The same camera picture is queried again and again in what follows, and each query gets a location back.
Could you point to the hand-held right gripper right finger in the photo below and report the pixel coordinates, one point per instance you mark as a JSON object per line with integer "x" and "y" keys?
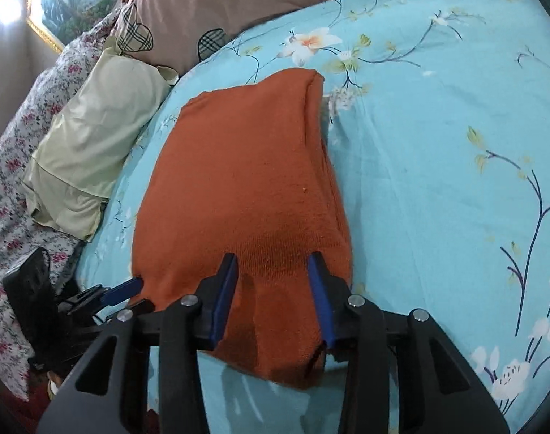
{"x": 321, "y": 300}

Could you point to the orange knit sweater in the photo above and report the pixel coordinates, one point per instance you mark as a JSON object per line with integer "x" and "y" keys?
{"x": 239, "y": 190}

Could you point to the white floral blanket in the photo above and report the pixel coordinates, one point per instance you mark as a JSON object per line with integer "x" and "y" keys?
{"x": 13, "y": 181}

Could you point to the light blue floral bedsheet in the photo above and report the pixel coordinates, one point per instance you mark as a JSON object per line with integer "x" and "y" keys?
{"x": 437, "y": 144}

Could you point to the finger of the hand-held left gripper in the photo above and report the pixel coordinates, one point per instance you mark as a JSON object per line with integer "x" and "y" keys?
{"x": 123, "y": 290}
{"x": 144, "y": 306}

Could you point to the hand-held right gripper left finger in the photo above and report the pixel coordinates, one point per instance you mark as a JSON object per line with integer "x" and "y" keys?
{"x": 223, "y": 300}

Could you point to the dark red cloth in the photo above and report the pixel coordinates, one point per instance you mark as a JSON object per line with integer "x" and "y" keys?
{"x": 38, "y": 404}

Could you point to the cream pillow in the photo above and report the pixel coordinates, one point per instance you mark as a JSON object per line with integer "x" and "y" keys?
{"x": 90, "y": 135}

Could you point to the gold framed landscape picture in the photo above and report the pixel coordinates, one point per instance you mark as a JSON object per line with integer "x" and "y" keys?
{"x": 76, "y": 0}

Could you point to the pink quilt with plaid hearts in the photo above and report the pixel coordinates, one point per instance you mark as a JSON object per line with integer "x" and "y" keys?
{"x": 211, "y": 4}

